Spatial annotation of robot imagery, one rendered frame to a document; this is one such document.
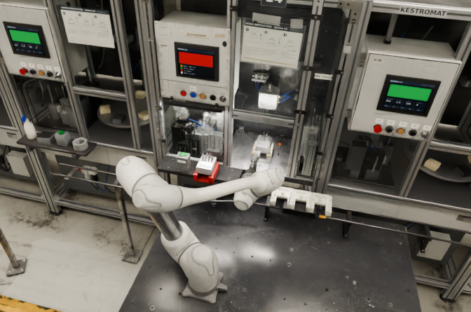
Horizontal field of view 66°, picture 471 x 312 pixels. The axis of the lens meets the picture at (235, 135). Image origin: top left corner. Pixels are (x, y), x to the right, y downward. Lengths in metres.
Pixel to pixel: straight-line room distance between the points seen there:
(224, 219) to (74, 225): 1.53
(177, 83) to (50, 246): 1.85
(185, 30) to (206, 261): 1.18
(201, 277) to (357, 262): 0.93
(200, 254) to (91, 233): 1.64
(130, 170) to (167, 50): 0.81
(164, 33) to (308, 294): 1.59
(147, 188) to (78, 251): 1.91
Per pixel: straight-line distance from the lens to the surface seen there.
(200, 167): 2.22
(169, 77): 2.14
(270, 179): 1.71
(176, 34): 2.02
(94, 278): 3.07
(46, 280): 3.18
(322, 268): 2.23
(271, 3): 1.84
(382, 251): 2.42
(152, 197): 1.40
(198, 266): 1.86
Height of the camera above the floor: 2.46
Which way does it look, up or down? 36 degrees down
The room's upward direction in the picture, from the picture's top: 2 degrees clockwise
